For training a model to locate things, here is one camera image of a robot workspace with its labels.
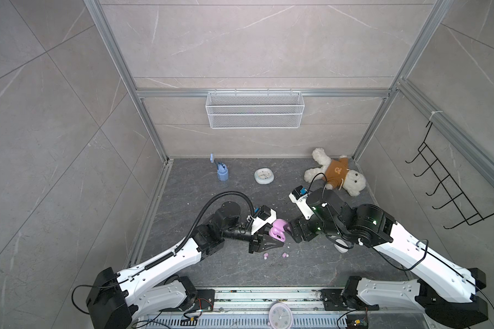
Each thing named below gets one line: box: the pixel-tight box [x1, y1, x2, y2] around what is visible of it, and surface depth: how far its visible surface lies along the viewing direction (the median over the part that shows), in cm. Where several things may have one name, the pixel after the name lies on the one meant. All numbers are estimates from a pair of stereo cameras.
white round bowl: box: [253, 167, 275, 186], surface depth 109 cm
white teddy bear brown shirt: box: [304, 147, 367, 197], surface depth 106 cm
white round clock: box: [267, 302, 294, 329], surface depth 70 cm
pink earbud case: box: [268, 218, 291, 242], surface depth 63 cm
